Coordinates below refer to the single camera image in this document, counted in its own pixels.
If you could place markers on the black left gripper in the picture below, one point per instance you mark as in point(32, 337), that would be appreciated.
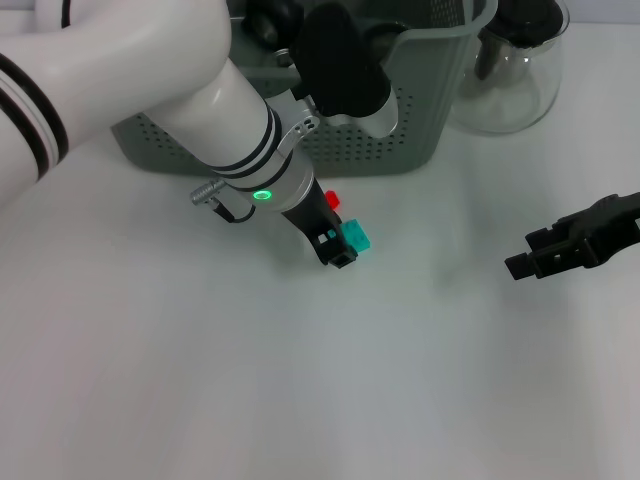
point(315, 215)

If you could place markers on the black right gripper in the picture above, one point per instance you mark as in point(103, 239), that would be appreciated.
point(610, 225)

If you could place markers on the cyan square toy tile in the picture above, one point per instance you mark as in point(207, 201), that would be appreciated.
point(357, 237)

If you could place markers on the small red studded cube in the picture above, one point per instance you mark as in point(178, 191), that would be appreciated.
point(333, 200)

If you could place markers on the grey perforated plastic storage basket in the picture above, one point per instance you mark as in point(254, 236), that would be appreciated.
point(420, 100)

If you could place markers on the clear glass carafe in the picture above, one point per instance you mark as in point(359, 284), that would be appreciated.
point(500, 100)

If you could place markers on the black carafe lid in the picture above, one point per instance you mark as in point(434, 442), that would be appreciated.
point(530, 20)

